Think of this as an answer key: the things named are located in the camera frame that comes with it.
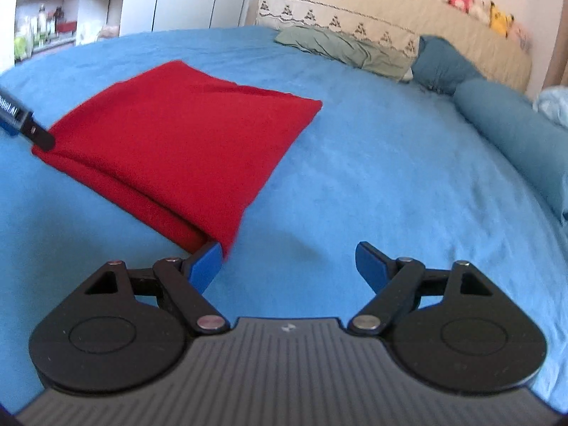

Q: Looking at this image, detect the light blue blanket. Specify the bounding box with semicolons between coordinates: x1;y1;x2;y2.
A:
532;87;568;127

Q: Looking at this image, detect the green pillow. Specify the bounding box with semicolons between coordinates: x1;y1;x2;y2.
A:
274;25;416;82

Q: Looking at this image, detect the red knit sweater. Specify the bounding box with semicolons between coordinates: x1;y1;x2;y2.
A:
32;60;324;259

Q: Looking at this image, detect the beige embroidered headboard cover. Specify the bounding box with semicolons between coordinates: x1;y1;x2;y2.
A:
255;0;533;95

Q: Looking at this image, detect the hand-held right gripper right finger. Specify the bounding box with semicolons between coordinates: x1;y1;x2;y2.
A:
347;241;494;336

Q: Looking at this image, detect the teal pillow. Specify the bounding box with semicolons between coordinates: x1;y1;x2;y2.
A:
410;35;485;97

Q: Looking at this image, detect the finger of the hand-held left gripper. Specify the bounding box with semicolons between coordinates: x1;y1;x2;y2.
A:
18;115;56;152

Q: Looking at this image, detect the teal duvet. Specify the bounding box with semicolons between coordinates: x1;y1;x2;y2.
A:
453;77;568;225

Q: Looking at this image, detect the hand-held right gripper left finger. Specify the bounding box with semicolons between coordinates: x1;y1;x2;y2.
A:
84;240;230;336

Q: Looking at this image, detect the beige curtain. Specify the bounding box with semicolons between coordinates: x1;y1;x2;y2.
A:
542;18;568;93

